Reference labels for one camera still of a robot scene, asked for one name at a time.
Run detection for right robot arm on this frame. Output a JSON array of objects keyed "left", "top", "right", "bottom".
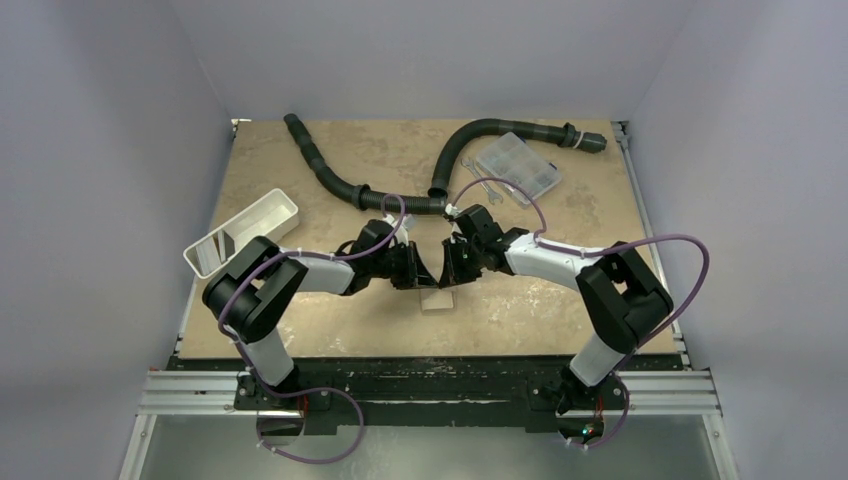
[{"left": 439, "top": 204, "right": 673, "bottom": 407}]

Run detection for long dark corrugated hose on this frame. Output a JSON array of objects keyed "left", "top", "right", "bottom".
[{"left": 283, "top": 113, "right": 448, "bottom": 218}]

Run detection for white plastic tray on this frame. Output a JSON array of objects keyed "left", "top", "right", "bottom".
[{"left": 182, "top": 188, "right": 300, "bottom": 279}]

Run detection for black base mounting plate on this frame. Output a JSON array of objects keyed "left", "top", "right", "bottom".
[{"left": 167, "top": 355, "right": 680, "bottom": 438}]

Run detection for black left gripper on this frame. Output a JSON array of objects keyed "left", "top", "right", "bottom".
[{"left": 370, "top": 241, "right": 437, "bottom": 290}]

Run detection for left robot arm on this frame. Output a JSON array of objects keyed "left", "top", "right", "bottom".
[{"left": 202, "top": 218, "right": 437, "bottom": 409}]

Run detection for clear plastic compartment box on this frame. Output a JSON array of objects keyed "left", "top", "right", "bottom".
[{"left": 476, "top": 133, "right": 563, "bottom": 208}]

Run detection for curved dark corrugated hose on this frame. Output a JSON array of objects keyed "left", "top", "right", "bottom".
[{"left": 427, "top": 118, "right": 608, "bottom": 200}]

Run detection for aluminium frame rail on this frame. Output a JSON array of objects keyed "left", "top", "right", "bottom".
[{"left": 120, "top": 357, "right": 738, "bottom": 479}]

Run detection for silver cards in tray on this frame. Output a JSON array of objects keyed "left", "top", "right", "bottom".
[{"left": 187, "top": 230, "right": 235, "bottom": 278}]

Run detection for beige card holder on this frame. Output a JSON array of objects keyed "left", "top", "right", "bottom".
[{"left": 419, "top": 289, "right": 456, "bottom": 315}]

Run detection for silver open-end wrench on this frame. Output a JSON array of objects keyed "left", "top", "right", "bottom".
[{"left": 460, "top": 157, "right": 504, "bottom": 205}]

